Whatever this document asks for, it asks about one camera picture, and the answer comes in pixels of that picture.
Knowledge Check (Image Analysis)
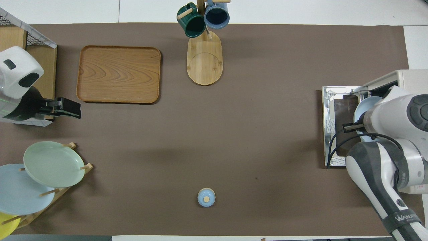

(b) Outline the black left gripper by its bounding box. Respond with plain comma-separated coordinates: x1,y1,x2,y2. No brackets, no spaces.
33,97,82,120

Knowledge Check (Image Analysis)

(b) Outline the beige toaster oven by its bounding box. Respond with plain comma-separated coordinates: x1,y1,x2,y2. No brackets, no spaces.
322,69,428,194

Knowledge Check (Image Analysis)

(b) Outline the pale green plate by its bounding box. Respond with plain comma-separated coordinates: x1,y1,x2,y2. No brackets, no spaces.
23,141,85,188

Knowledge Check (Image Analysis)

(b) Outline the wooden serving tray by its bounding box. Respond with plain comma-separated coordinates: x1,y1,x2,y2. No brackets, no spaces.
76,45,162,104

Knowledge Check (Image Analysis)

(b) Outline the light blue racked plate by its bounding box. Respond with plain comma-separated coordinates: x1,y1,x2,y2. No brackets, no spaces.
0,163,56,215

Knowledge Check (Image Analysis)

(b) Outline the wooden plate rack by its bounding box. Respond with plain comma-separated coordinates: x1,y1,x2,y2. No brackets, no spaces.
13,142,94,230

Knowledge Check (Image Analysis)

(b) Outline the yellow plate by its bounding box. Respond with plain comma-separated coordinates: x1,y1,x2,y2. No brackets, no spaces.
0,212,20,240

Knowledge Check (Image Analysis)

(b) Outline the wooden mug tree stand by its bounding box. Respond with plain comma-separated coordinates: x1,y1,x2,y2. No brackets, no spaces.
177,0,231,86

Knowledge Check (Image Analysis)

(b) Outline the dark green mug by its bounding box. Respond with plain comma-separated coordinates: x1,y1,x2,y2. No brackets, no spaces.
177,3,207,38

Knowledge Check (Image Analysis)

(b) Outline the blue mug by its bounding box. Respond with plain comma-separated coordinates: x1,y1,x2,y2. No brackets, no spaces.
203,0,230,29

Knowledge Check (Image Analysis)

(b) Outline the brown table mat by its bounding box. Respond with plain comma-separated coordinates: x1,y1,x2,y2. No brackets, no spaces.
0,23,425,236

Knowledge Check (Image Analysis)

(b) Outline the wooden shelf with wire basket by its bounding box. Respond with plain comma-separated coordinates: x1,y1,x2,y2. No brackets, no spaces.
0,7,58,127

